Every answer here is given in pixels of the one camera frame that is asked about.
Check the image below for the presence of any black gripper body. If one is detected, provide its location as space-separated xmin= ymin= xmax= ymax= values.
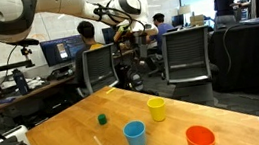
xmin=127 ymin=29 xmax=150 ymax=51

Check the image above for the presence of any person in yellow shirt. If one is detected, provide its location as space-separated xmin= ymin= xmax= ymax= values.
xmin=68 ymin=18 xmax=111 ymax=89

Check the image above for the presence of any white cable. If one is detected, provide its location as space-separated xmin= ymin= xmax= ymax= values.
xmin=219 ymin=22 xmax=248 ymax=75

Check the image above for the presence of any grey mesh office chair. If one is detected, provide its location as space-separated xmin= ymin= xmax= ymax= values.
xmin=71 ymin=42 xmax=122 ymax=98
xmin=158 ymin=23 xmax=221 ymax=89

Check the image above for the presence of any green cylinder block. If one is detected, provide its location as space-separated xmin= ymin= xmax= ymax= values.
xmin=97 ymin=113 xmax=108 ymax=126

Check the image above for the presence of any long wooden desk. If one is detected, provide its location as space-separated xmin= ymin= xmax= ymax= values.
xmin=0 ymin=42 xmax=165 ymax=116

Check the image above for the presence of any person in dark top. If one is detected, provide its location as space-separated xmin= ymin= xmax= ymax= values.
xmin=211 ymin=0 xmax=242 ymax=29

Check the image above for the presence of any small cardboard box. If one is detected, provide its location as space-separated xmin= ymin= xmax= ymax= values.
xmin=189 ymin=13 xmax=206 ymax=28

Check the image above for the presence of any dark backpack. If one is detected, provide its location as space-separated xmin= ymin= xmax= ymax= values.
xmin=124 ymin=64 xmax=146 ymax=94

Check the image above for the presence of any white table lamp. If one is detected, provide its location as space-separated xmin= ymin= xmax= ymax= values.
xmin=176 ymin=4 xmax=195 ymax=27

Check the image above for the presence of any person in purple shirt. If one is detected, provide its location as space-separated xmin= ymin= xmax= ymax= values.
xmin=135 ymin=10 xmax=181 ymax=82

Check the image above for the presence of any yellow tape strip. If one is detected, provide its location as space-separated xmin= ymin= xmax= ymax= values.
xmin=104 ymin=86 xmax=117 ymax=95

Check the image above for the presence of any dark blue water bottle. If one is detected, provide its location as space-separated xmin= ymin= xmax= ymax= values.
xmin=11 ymin=67 xmax=31 ymax=98

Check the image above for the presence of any white crumpled item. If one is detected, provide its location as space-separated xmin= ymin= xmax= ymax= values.
xmin=24 ymin=76 xmax=47 ymax=91

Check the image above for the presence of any black cloth covered table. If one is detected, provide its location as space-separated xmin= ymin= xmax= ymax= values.
xmin=204 ymin=19 xmax=259 ymax=97

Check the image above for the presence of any yellow wrist camera mount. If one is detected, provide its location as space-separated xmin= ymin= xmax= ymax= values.
xmin=111 ymin=23 xmax=133 ymax=42

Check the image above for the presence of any wide monitor with code windows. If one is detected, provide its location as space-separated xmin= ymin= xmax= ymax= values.
xmin=38 ymin=33 xmax=89 ymax=69

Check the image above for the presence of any blue plastic cup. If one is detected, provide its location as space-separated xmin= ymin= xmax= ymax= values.
xmin=121 ymin=119 xmax=149 ymax=145

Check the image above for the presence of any yellow plastic cup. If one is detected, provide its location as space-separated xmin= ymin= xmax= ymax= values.
xmin=145 ymin=95 xmax=169 ymax=124

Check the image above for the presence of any distant black monitor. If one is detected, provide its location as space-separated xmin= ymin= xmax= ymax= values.
xmin=170 ymin=13 xmax=186 ymax=28

